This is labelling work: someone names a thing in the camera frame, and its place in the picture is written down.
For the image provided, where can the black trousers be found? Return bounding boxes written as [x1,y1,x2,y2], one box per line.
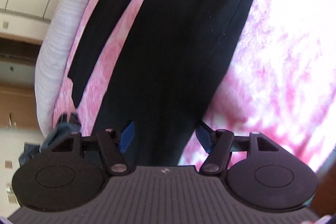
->
[68,0,253,166]

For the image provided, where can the dark clothes pile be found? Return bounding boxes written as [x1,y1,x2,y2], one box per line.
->
[18,112,81,166]

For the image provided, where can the pink rose bedsheet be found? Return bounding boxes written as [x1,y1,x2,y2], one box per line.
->
[52,0,335,171]

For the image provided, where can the grey striped quilt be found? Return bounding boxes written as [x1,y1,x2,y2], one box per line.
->
[34,0,89,136]

